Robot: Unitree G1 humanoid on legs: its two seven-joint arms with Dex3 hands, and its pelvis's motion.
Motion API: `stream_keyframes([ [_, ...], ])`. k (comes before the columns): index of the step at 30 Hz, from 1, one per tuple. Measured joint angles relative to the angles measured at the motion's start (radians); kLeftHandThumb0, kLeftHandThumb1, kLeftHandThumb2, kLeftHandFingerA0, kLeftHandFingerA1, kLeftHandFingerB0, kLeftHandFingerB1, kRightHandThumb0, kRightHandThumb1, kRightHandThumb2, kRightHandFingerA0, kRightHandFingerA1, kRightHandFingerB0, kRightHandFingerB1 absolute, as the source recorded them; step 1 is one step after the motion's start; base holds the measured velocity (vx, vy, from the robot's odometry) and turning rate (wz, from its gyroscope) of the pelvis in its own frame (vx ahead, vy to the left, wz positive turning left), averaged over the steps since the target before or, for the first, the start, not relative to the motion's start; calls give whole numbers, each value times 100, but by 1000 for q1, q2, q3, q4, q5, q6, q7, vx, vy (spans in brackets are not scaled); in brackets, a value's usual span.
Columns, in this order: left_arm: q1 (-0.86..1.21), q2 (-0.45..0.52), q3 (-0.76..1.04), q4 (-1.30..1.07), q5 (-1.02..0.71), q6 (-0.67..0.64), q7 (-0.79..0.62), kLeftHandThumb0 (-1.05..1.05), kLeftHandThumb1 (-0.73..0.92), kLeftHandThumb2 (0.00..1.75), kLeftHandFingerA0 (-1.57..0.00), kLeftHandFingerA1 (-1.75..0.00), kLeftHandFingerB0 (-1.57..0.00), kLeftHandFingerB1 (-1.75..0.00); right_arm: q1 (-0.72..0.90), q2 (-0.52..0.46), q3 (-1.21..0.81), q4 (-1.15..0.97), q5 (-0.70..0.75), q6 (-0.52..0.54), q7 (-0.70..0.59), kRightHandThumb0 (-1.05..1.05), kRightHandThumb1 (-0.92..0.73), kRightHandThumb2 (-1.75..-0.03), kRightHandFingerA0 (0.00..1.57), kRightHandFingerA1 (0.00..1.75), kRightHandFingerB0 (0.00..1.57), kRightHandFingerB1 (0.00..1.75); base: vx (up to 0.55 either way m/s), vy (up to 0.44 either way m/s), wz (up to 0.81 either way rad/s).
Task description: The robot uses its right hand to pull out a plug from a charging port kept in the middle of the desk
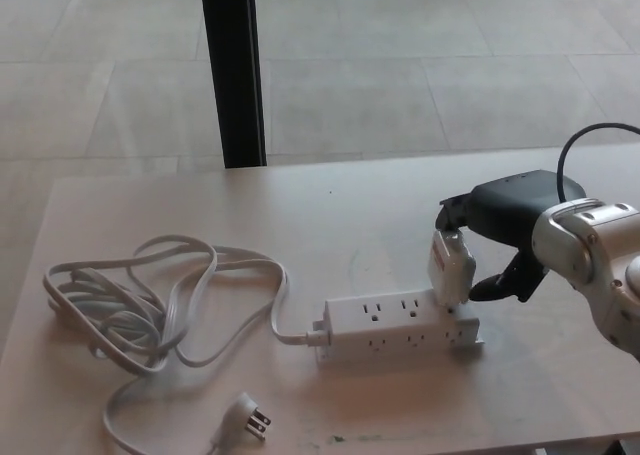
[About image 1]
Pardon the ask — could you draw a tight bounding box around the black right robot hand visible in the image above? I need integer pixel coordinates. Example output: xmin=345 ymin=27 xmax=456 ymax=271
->
xmin=433 ymin=170 xmax=587 ymax=304

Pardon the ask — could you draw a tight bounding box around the white square charger adapter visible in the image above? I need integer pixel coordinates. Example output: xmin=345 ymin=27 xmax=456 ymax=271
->
xmin=428 ymin=227 xmax=475 ymax=308

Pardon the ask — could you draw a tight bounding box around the white power strip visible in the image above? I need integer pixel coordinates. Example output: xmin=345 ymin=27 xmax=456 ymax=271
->
xmin=305 ymin=288 xmax=487 ymax=368

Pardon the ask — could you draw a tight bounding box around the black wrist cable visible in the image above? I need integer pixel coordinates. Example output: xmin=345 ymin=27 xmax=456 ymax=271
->
xmin=556 ymin=122 xmax=640 ymax=204

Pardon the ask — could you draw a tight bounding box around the black vertical post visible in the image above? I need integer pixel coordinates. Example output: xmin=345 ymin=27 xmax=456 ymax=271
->
xmin=198 ymin=0 xmax=268 ymax=170

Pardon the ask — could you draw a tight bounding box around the white angled wall plug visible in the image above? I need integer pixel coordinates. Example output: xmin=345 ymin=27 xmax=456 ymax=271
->
xmin=208 ymin=392 xmax=272 ymax=449

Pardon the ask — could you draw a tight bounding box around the white flat power cord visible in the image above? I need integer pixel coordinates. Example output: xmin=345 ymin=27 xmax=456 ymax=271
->
xmin=42 ymin=233 xmax=321 ymax=455

